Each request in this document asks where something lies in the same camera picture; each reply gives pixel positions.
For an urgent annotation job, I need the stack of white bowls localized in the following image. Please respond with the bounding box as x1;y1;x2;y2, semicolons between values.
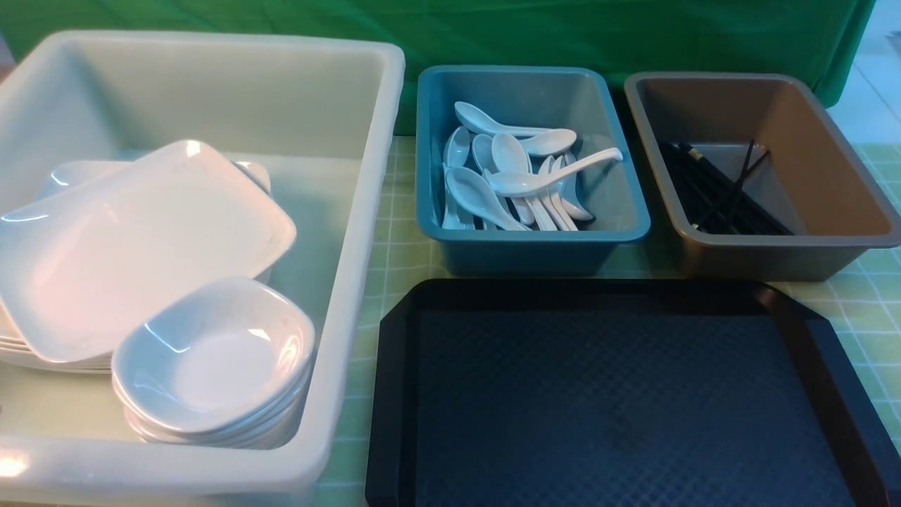
111;356;315;450

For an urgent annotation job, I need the white shallow sauce dish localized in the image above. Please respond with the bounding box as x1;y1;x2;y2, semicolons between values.
111;278;316;436

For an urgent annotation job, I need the teal plastic spoon bin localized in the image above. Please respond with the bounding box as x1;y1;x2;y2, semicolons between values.
415;65;651;278

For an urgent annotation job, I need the green backdrop cloth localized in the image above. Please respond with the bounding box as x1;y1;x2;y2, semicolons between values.
1;1;874;135

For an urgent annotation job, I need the grey-brown plastic chopstick bin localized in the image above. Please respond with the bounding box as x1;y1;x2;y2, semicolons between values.
624;72;899;282

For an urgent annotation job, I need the bundle of black chopsticks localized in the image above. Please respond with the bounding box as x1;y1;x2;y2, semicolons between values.
657;142;794;235

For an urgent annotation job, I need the white spoon front left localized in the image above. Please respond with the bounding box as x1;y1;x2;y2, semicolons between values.
446;166;529;231

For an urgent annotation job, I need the white spoon top of bin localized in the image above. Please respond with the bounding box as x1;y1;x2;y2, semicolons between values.
454;101;551;138

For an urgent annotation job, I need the black plastic serving tray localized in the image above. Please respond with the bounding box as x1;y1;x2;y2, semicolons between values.
365;279;899;506

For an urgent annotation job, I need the large white plastic tub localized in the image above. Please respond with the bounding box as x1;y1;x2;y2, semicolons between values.
1;31;405;506

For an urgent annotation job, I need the large white square plate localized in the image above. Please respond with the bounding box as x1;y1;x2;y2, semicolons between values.
2;140;296;363

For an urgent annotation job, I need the white spoon upper right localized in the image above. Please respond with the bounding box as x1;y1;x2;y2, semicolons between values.
519;129;577;158

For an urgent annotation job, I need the stack of white square plates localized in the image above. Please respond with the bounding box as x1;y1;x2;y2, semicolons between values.
1;161;272;375

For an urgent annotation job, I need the white ceramic soup spoon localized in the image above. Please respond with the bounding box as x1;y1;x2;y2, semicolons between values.
487;148;624;198

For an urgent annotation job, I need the white spoon centre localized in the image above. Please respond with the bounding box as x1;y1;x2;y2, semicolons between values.
491;134;537;227

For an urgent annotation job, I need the white spoon far left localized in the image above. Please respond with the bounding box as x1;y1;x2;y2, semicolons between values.
442;125;471;175

